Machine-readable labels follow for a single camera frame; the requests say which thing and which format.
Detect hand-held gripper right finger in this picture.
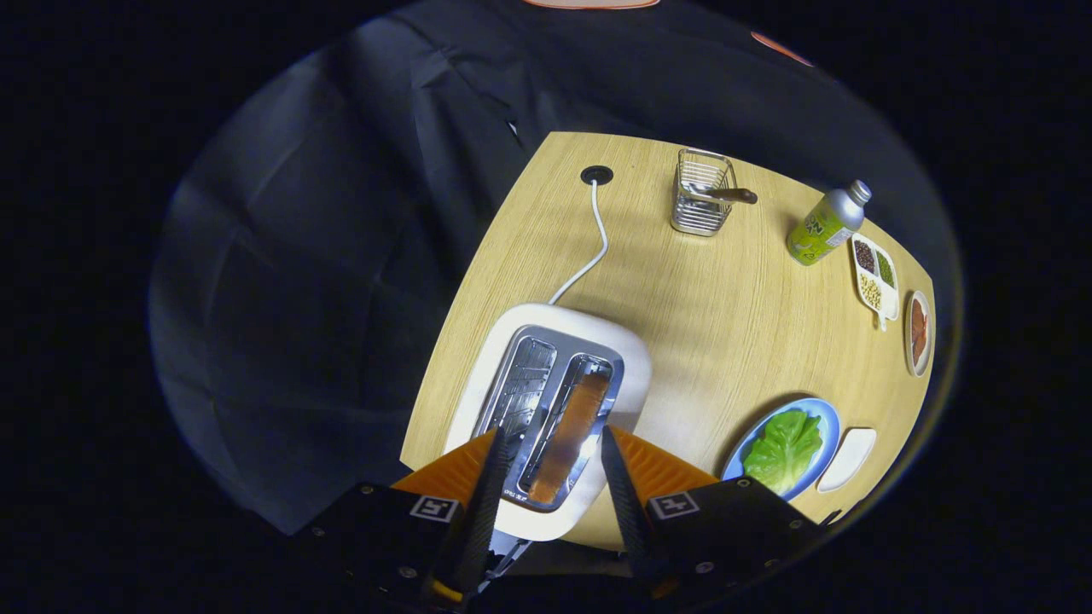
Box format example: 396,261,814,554
600,426,824,602

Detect wooden handled utensil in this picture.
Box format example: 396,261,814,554
689,183,758,206

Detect blue plate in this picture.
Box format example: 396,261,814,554
721,398,841,501

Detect black backdrop cloth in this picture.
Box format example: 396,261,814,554
149,0,939,534

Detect white toaster cable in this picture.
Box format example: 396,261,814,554
548,179,609,305

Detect small white plate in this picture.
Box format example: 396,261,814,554
816,428,878,494

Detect white oval plate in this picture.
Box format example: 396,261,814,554
904,291,933,378

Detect green drink bottle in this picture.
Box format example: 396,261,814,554
787,180,873,267

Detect white divided dish with beans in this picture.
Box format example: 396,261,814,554
851,235,900,332

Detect metal wire basket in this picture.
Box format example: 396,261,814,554
671,148,739,237

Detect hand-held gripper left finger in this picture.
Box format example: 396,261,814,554
290,426,511,608

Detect green lettuce leaf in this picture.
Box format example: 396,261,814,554
742,409,824,495

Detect white toaster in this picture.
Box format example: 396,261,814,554
444,303,653,543

